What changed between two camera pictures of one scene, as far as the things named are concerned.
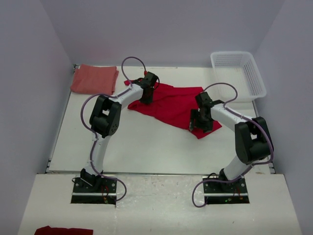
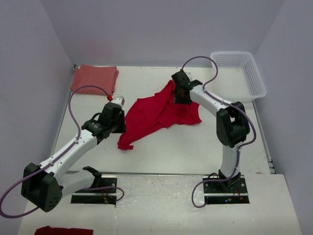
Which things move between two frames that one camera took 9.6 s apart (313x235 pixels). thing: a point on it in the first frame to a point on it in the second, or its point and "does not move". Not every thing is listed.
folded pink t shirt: x=97 y=79 does not move
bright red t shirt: x=129 y=82 to x=158 y=110
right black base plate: x=217 y=193 does not move
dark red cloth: x=48 y=230 does not move
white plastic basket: x=240 y=69 does not move
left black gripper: x=148 y=101 to x=122 y=129
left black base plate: x=104 y=193 does not move
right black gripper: x=206 y=128 to x=177 y=100
